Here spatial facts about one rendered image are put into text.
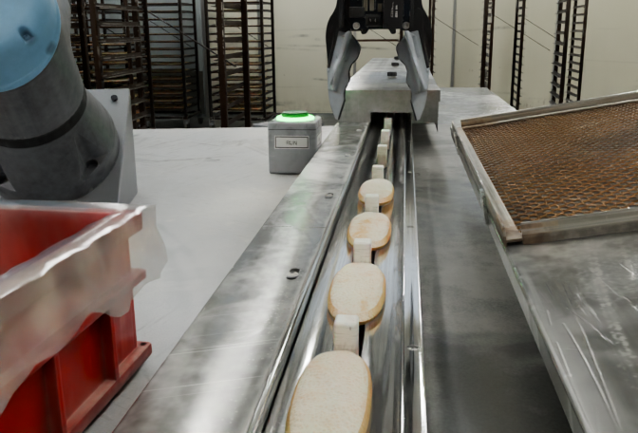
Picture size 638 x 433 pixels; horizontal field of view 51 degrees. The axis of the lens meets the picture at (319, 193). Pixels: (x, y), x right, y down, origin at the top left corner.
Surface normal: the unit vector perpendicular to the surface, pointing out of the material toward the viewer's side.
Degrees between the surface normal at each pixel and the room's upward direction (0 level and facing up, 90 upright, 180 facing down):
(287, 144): 90
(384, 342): 0
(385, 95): 90
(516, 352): 0
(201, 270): 0
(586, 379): 10
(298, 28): 90
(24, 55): 121
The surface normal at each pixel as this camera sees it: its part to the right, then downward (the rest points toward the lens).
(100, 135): 0.95, 0.02
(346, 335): -0.13, 0.24
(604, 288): -0.18, -0.96
